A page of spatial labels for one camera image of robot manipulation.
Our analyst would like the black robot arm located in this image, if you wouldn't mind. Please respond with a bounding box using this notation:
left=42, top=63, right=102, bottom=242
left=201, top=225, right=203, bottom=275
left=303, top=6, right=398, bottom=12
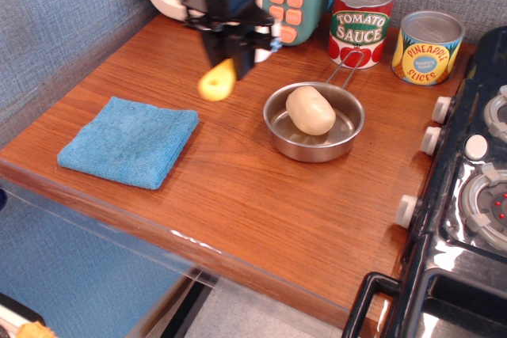
left=181, top=0, right=281, bottom=80

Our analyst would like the black toy stove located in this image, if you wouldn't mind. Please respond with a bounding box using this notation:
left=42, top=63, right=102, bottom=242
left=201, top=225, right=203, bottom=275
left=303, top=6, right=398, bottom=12
left=343, top=27, right=506, bottom=337

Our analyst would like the orange object at corner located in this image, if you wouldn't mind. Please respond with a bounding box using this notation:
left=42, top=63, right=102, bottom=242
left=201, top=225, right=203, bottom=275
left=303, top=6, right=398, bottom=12
left=15, top=321, right=56, bottom=338

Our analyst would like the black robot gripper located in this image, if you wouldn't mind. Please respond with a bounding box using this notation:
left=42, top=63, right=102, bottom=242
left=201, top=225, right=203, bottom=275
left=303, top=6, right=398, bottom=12
left=181, top=0, right=281, bottom=80

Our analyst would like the small steel pan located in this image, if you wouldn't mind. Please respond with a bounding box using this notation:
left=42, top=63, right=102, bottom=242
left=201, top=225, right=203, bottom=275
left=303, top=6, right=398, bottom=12
left=263, top=64, right=365, bottom=163

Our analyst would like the blue folded cloth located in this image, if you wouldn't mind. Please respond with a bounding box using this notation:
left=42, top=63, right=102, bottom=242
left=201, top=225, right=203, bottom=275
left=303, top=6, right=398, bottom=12
left=57, top=97, right=199, bottom=190

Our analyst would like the pineapple slices can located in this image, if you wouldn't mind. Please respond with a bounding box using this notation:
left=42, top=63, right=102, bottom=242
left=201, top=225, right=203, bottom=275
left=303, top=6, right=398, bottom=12
left=391, top=10, right=465, bottom=85

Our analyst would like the beige toy potato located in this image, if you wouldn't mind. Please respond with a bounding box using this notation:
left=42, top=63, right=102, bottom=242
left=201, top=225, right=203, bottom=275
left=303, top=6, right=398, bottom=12
left=285, top=85, right=336, bottom=135

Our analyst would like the tomato sauce can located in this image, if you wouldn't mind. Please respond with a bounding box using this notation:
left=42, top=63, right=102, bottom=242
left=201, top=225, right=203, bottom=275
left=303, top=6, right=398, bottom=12
left=328, top=0, right=394, bottom=69

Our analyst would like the yellow handled white toy knife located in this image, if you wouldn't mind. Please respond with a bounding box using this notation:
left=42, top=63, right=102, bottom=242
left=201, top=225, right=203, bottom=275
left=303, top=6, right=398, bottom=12
left=196, top=25, right=273, bottom=102

